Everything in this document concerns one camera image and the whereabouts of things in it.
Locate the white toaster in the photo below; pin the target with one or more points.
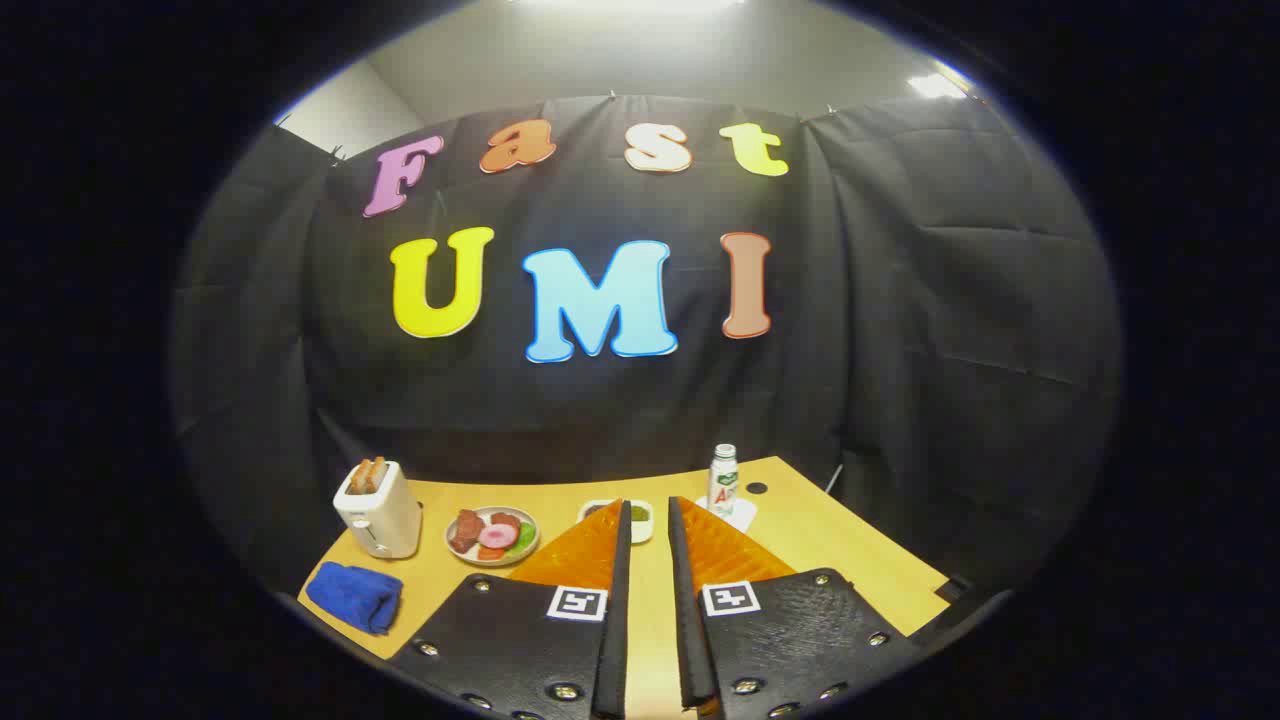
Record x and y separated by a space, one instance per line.
385 520

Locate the white plastic bottle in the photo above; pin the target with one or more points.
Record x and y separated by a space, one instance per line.
723 480

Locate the orange carrot slice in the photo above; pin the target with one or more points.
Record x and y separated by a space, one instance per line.
490 552

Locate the white coaster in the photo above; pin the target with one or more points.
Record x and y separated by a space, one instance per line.
742 516

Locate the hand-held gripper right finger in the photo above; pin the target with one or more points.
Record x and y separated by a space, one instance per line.
682 600

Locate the ceiling light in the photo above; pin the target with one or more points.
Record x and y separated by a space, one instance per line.
630 4

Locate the green lettuce leaf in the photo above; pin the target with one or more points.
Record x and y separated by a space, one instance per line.
526 538

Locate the pink ham slice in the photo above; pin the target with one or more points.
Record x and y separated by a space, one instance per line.
497 535

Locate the brown meat piece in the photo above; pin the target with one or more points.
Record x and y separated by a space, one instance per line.
466 530

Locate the white divided seed dish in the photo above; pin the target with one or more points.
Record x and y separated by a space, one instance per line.
640 516

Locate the blue cloth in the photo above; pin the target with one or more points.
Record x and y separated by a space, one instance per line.
352 596

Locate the white food plate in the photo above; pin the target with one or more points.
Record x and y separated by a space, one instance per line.
460 555

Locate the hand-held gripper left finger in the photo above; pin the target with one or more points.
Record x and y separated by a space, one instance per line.
616 600

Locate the toast slices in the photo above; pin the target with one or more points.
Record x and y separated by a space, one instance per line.
368 474

